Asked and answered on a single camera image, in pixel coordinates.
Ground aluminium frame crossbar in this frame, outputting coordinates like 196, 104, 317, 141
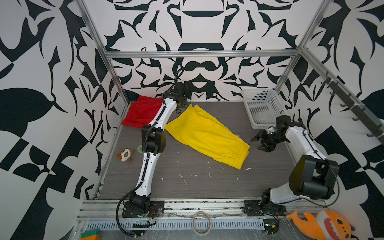
104, 50, 298, 59

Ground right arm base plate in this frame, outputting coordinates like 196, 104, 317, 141
243, 199, 287, 217

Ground brown white paw toy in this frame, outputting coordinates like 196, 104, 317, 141
117, 149, 134, 163

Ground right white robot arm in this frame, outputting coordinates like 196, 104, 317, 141
252, 115, 340, 207

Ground green orange block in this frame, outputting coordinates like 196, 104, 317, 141
80, 229, 100, 240

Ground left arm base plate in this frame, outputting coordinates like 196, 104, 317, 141
122, 201, 165, 218

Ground red shorts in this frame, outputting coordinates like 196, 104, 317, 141
122, 96, 163, 129

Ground orange shark plush toy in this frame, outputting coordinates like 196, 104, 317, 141
287, 210, 355, 240

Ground white plastic basket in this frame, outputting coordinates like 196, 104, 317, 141
242, 88, 292, 130

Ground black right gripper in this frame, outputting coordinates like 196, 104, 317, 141
250, 129, 287, 152

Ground yellow shorts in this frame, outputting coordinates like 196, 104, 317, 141
165, 105, 250, 170

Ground green tape roll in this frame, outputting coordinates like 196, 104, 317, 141
137, 145, 143, 153

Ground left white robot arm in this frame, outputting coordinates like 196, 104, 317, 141
125, 82, 188, 215

